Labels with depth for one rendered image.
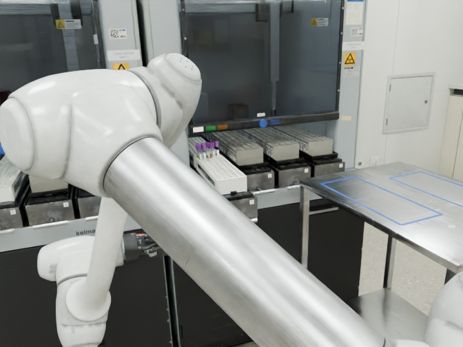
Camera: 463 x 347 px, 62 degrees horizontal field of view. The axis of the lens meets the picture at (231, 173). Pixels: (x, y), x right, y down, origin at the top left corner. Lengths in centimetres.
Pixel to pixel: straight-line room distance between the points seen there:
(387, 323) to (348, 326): 118
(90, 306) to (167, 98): 53
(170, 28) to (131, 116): 87
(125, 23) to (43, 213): 65
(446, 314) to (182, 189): 36
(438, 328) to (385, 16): 273
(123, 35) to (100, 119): 86
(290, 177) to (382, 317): 62
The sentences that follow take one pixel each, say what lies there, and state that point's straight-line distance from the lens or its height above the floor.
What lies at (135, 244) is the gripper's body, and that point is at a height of 77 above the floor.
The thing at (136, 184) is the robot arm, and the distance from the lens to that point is 48.
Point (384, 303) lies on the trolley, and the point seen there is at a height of 28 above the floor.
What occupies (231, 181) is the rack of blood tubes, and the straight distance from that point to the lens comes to 121.
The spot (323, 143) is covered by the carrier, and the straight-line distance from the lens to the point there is 161.
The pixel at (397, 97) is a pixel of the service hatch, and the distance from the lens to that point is 328.
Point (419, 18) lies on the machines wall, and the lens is 334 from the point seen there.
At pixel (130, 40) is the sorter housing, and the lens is 135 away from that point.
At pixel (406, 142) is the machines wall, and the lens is 344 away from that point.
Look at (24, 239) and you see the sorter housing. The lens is 141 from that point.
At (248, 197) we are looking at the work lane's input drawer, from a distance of 121.
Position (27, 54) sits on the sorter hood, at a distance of 135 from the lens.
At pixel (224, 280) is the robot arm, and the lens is 44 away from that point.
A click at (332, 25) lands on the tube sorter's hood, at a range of 158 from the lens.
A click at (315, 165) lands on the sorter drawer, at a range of 155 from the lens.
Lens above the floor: 126
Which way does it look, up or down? 18 degrees down
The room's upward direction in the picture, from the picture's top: 2 degrees counter-clockwise
